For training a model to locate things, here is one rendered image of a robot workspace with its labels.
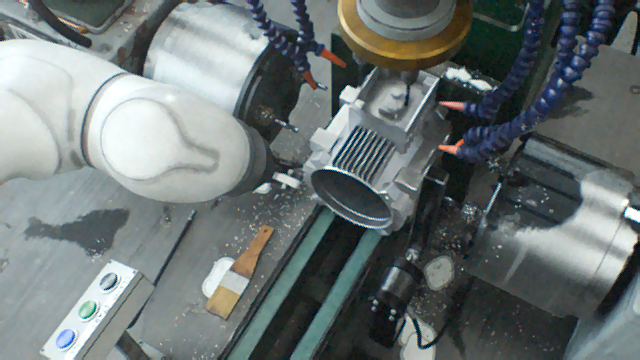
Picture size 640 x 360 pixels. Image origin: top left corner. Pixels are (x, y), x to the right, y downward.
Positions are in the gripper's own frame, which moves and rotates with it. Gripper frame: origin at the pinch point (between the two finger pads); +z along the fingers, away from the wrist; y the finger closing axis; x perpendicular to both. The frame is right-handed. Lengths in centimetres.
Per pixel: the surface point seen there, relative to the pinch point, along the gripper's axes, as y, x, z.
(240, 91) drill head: 15.7, -7.5, 9.1
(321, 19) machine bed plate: 28, -31, 62
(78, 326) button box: 17.2, 33.1, -5.7
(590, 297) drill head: -45.1, -1.6, 12.8
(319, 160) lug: -0.2, -2.8, 12.2
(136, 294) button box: 13.2, 26.4, -0.8
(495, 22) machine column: -14.9, -35.0, 21.1
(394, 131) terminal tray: -9.1, -11.8, 12.3
